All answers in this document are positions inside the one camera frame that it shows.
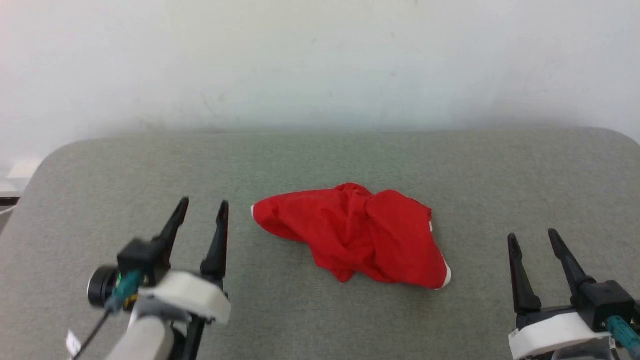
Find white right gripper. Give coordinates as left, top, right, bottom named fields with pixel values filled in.
left=507, top=228, right=617, bottom=360

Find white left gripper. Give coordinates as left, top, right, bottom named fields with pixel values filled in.
left=134, top=197, right=232, bottom=360

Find red shorts with white waistband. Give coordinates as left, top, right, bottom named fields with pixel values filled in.
left=250, top=182, right=452, bottom=290

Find grey fabric sofa seat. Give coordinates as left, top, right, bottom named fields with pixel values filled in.
left=0, top=127, right=640, bottom=360

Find black cable with teal plug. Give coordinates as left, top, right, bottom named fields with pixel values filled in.
left=606, top=315, right=640, bottom=357
left=72, top=270, right=143, bottom=360

